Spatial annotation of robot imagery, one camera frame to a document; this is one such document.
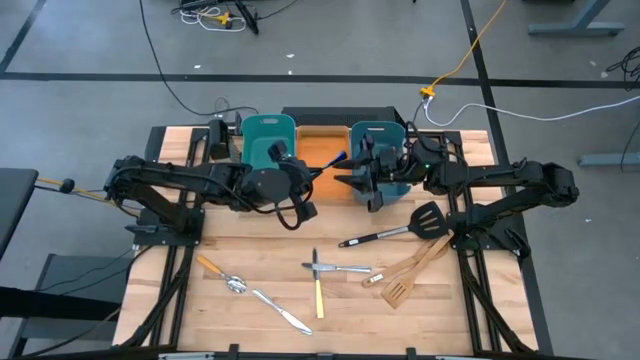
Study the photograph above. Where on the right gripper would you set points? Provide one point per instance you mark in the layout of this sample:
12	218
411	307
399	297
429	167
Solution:
390	162

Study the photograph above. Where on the black power strip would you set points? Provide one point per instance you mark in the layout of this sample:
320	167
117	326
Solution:
248	17

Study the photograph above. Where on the grey table leg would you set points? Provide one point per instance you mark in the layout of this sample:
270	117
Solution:
575	27
607	160

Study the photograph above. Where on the blue plastic bin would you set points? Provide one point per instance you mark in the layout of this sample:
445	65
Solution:
385	131

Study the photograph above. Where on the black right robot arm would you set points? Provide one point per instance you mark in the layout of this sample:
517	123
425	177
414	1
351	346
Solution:
500	175

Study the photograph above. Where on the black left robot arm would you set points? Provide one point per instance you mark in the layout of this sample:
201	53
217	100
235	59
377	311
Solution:
175	175

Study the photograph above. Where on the wooden spatula with label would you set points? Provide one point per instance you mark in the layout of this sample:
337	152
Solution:
380	276

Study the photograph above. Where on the wooden slotted spatula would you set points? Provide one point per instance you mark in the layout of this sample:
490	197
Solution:
397	292

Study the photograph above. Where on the black metal table frame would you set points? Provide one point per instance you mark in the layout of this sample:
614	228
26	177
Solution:
181	300

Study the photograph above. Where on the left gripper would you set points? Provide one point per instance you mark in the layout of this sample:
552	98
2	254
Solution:
272	185

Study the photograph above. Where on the green plastic bin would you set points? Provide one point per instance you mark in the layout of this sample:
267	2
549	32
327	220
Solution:
267	130

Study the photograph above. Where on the orange plastic bin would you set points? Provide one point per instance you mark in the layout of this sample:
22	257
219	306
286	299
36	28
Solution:
320	145

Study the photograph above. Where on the dark low bench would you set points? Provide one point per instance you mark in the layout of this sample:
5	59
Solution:
65	280

